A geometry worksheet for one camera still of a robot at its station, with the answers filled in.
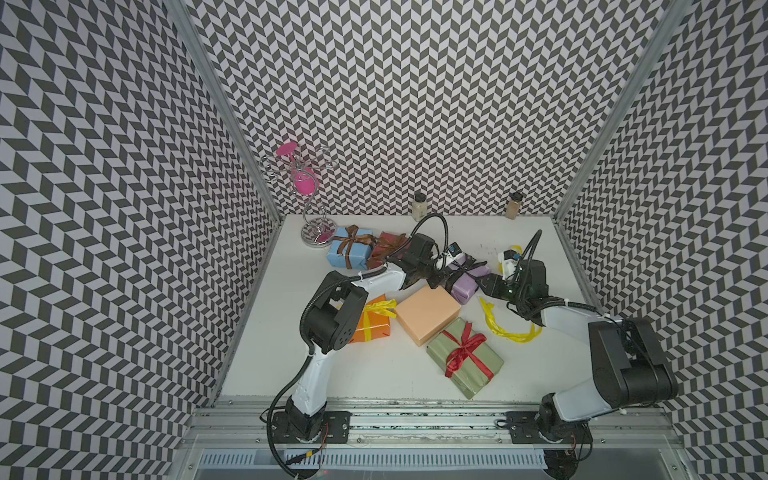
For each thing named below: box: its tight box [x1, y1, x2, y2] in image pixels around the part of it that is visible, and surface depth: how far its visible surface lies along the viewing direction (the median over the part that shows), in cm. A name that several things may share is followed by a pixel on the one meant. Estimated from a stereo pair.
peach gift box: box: [396, 285, 462, 347], surface depth 89 cm
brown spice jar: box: [506, 192, 523, 220], surface depth 115 cm
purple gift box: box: [448, 255, 491, 305], surface depth 95 cm
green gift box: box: [426, 318, 492, 400], surface depth 79 cm
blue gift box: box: [326, 227, 372, 270], surface depth 101 cm
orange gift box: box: [349, 294, 391, 344], surface depth 85 cm
